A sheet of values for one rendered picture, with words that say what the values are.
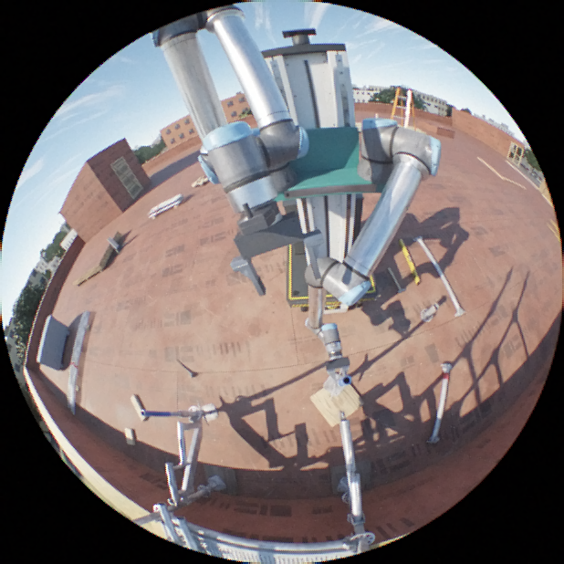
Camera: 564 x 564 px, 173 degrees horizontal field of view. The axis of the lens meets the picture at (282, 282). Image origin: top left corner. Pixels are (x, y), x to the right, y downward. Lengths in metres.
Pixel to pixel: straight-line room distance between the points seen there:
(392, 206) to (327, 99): 0.58
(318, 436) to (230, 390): 0.82
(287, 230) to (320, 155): 0.64
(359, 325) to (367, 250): 1.10
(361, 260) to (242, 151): 0.48
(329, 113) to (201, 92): 0.57
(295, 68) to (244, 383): 2.04
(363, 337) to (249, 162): 1.51
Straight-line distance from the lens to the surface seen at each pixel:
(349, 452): 1.20
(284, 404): 1.57
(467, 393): 2.07
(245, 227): 0.28
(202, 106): 0.68
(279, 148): 0.47
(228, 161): 0.33
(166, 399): 2.18
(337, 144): 0.93
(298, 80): 0.97
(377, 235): 0.63
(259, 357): 1.65
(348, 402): 1.53
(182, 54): 0.69
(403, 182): 0.69
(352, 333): 1.62
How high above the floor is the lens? 1.54
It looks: 55 degrees down
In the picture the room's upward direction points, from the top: 21 degrees counter-clockwise
